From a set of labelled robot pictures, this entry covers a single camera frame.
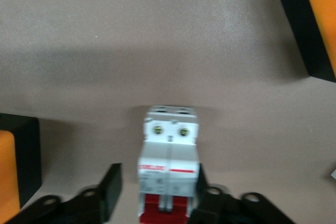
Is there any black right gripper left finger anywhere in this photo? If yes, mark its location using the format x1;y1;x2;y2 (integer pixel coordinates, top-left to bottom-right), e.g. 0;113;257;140
0;163;123;224

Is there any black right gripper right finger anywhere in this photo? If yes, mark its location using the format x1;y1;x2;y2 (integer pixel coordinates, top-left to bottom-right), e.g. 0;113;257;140
188;164;336;224

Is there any white red circuit breaker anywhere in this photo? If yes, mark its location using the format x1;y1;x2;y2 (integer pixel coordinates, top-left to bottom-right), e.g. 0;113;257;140
136;104;201;224

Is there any orange box with hole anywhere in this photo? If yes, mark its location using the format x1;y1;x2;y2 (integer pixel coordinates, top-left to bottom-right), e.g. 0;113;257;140
277;0;336;83
0;113;43;216

